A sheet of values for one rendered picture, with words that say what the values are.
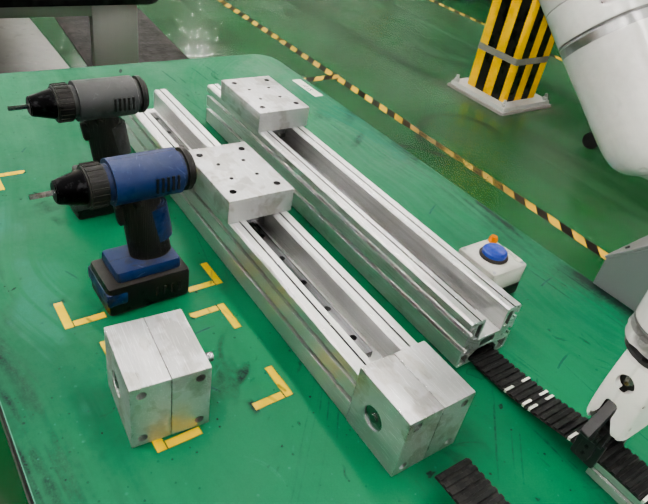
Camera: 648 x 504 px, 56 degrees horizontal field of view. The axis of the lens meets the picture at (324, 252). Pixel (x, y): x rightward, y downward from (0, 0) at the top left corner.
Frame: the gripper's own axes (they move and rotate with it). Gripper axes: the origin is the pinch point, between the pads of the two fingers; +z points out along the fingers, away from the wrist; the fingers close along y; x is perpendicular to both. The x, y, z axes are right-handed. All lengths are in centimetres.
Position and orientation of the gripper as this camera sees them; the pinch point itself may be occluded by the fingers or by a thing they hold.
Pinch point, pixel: (601, 439)
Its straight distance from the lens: 84.1
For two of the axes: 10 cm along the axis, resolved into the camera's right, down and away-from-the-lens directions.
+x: -5.5, -5.6, 6.2
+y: 8.2, -2.3, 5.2
